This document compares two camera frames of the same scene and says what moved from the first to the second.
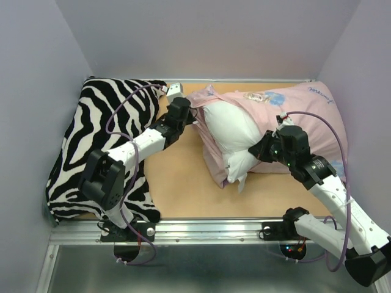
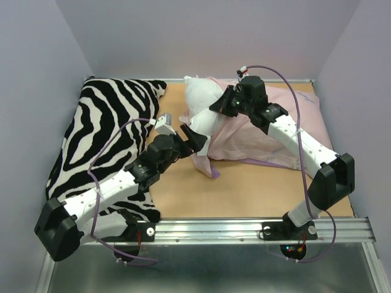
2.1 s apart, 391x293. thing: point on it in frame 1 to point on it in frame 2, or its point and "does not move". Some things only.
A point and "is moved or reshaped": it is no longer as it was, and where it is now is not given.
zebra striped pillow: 108,113 does not move
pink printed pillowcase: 273,107 is moved or reshaped
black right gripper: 261,149 to 221,104
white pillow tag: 242,182 to 203,151
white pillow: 234,133 to 200,94
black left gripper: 189,118 to 195,140
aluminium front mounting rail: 83,232 does not move
